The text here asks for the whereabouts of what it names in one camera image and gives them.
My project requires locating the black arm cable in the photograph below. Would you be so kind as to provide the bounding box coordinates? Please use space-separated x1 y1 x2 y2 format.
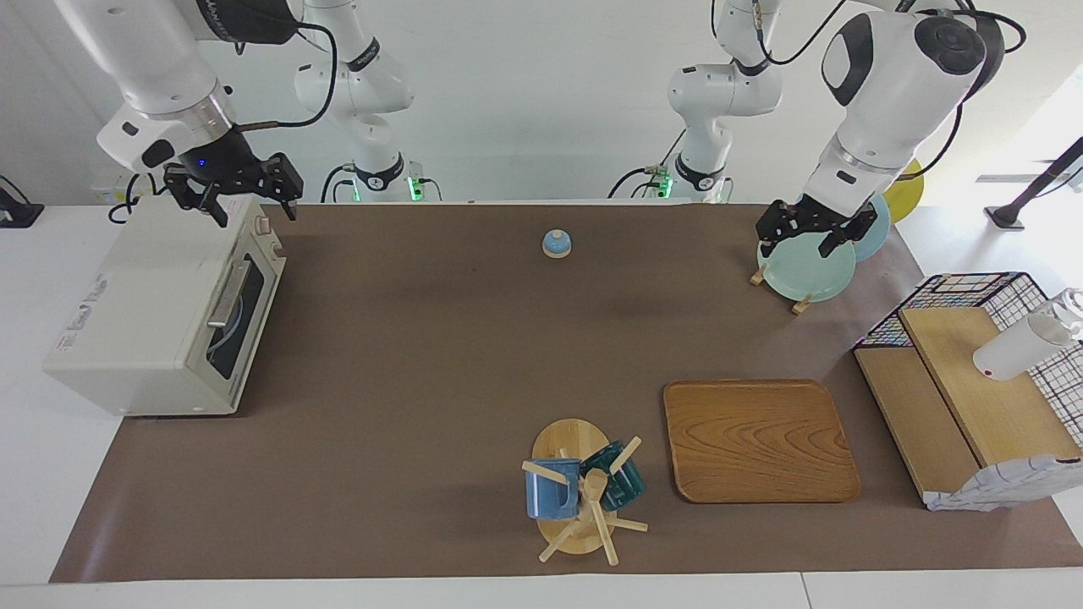
237 19 339 132
711 0 1029 183

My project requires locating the white power strip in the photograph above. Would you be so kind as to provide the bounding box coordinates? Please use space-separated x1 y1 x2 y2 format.
91 165 140 222

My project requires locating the black right base cable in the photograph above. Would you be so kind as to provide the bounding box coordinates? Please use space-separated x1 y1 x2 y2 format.
320 163 356 204

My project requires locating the wooden two-step shelf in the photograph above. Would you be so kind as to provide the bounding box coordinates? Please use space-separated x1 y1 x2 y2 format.
853 306 1083 508

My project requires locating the black wire basket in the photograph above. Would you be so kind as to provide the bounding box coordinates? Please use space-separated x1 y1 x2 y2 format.
853 272 1083 449

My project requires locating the toaster oven glass door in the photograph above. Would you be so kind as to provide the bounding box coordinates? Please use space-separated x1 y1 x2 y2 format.
206 227 287 400

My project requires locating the wooden mug tree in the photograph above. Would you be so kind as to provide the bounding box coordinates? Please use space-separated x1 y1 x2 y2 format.
521 418 649 566

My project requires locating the black stand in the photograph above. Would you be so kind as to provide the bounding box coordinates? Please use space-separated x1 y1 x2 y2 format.
984 135 1083 231

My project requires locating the wooden shelf box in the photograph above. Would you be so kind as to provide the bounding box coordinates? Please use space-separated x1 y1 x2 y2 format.
924 455 1083 513

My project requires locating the black left base cable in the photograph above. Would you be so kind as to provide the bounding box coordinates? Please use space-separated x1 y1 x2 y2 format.
607 127 688 200

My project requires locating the brown table mat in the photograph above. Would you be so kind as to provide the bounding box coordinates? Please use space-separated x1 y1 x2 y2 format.
49 201 1083 584

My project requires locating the yellow plate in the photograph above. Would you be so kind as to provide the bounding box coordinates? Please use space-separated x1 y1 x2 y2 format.
884 159 925 224

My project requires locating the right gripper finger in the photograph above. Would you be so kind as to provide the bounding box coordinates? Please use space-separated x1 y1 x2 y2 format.
267 155 304 222
163 165 229 228

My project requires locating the wooden plate rack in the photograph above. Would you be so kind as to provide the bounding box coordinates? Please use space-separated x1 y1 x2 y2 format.
750 264 813 315

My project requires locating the large light blue plate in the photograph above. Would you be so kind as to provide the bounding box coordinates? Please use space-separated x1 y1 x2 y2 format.
850 193 891 263

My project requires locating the black base cable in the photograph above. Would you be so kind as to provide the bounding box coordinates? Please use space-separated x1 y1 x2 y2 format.
607 127 688 200
320 163 356 204

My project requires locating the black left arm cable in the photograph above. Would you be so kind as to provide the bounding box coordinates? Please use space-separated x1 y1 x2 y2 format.
711 0 1029 183

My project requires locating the mint green plate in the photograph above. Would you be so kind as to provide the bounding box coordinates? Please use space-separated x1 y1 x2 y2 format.
756 230 857 303

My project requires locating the white tumbler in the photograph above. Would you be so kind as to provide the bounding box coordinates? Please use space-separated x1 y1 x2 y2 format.
973 288 1083 381

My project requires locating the blue mug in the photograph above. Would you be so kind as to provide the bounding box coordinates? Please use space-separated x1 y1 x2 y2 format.
525 458 583 520

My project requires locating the dark green mug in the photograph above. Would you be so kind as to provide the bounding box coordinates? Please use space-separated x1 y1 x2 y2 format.
580 440 647 511

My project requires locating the wooden serving tray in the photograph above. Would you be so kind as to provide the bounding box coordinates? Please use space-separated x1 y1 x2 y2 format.
662 379 862 505

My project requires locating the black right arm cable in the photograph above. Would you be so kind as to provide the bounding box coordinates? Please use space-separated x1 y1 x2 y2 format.
237 19 339 132

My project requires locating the black clamp mount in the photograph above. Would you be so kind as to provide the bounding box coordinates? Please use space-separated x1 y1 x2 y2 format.
0 175 45 229

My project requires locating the cream toaster oven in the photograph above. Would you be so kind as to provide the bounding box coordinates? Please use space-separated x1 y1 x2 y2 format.
42 195 287 417

